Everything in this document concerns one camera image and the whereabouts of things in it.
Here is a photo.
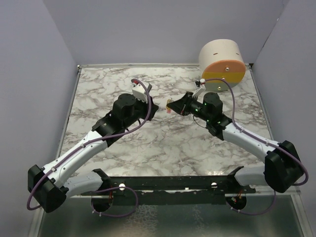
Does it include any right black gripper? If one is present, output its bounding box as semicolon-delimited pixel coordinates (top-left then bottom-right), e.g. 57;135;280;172
167;92;211;123

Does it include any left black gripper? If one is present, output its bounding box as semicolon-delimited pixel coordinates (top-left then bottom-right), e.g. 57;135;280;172
123;95;159;129

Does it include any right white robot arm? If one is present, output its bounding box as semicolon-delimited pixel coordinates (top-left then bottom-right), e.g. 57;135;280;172
167;92;304;193

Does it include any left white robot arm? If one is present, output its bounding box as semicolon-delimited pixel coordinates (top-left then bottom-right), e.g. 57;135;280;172
27;92;158;213

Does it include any round tricolour drawer cabinet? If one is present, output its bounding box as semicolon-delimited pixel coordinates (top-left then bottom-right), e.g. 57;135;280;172
198;39;246;92

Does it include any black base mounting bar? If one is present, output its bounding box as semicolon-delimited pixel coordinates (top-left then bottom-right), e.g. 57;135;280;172
50;170;257;205

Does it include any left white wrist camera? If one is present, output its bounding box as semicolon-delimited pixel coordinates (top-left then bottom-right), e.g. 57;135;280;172
131;79;148;104

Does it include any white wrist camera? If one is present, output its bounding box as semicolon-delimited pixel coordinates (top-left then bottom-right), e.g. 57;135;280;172
131;79;148;104
193;79;206;98

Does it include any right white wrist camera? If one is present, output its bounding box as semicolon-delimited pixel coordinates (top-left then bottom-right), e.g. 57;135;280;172
193;79;206;98

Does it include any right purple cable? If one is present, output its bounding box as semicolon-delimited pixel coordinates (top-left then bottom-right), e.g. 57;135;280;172
202;78;309;215

